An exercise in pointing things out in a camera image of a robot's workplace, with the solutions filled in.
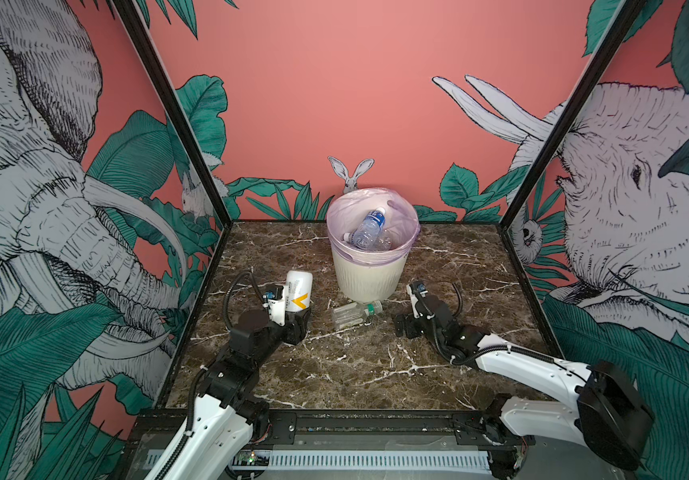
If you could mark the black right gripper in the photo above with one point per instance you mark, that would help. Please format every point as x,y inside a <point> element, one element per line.
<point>410,325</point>

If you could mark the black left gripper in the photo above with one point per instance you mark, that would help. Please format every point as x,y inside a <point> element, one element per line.
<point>295,330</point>

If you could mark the white label tall bottle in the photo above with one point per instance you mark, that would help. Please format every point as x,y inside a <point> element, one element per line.
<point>298,291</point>

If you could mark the clear bottle green cap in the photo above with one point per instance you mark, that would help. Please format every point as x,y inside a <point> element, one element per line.
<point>354,314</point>

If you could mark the blue label bottle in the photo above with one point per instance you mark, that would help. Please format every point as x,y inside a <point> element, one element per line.
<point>368,231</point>

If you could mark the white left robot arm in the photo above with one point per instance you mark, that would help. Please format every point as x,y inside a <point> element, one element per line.
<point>223,415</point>

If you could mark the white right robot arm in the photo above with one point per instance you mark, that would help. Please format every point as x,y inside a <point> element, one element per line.
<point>596,406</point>

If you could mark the white ribbed trash bin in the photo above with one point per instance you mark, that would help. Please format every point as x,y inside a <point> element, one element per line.
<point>366,283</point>

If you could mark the purple plastic bin liner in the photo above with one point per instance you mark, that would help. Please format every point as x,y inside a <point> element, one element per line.
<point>346,213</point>

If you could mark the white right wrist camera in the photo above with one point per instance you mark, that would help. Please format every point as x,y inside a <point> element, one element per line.
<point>417,291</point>

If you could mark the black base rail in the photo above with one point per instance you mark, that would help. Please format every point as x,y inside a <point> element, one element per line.
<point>466,427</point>

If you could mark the white ventilated cable tray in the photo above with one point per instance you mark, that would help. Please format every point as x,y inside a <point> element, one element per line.
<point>473,462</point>

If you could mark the black enclosure frame post left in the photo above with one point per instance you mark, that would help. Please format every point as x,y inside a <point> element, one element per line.
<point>138,33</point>

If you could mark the black enclosure frame post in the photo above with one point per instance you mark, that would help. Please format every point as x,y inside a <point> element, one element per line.
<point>138,33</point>
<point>620,23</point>

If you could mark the black enclosure frame post right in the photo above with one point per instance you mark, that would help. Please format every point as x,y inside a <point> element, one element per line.
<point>620,23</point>

